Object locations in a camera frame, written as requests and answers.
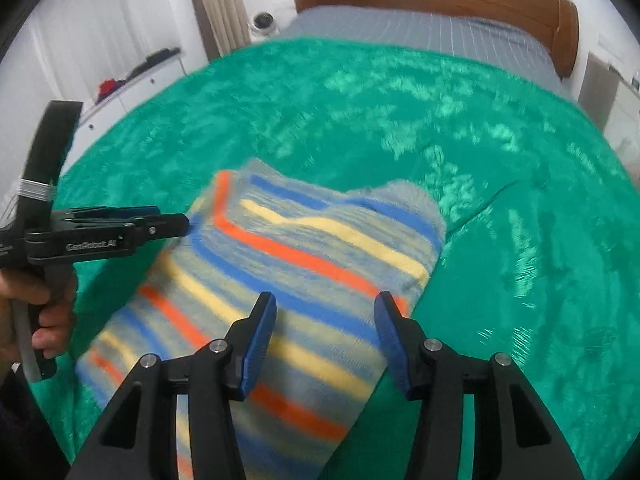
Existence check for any white dresser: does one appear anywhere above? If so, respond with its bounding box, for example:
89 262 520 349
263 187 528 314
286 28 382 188
60 49 190 173

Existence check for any white security camera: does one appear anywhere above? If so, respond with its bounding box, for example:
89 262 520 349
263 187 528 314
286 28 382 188
250 10 281 40

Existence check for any black item on dresser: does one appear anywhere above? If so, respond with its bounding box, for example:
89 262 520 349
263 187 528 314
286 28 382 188
125 47 182 81

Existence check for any striped knit sweater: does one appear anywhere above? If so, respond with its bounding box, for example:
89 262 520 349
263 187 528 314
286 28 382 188
75 157 447 480

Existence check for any person's dark clothing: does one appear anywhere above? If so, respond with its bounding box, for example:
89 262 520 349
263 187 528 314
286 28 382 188
0 360 76 480

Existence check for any green fuzzy blanket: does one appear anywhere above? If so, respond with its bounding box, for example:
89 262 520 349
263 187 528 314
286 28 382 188
27 37 640 480

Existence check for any beige curtain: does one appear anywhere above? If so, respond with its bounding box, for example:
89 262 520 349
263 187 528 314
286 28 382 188
184 0 252 61

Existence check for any grey striped bedsheet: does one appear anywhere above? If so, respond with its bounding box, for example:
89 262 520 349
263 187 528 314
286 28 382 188
277 6 573 99

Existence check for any red cloth item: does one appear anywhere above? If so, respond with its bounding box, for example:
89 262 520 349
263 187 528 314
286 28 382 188
97 78 127 99

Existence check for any person's left hand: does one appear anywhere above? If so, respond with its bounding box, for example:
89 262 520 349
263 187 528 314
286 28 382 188
0 266 79 367

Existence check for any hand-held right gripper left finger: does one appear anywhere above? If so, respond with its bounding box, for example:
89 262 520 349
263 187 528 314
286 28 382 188
65 291 278 480

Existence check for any white sheer curtain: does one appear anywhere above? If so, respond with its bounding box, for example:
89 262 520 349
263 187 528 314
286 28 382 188
15 0 207 128

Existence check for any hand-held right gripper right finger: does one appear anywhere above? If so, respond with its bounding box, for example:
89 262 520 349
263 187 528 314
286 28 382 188
374 291 585 480

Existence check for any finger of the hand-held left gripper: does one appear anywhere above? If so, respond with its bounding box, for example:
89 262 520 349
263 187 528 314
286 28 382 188
131 213 191 240
50 204 160 225

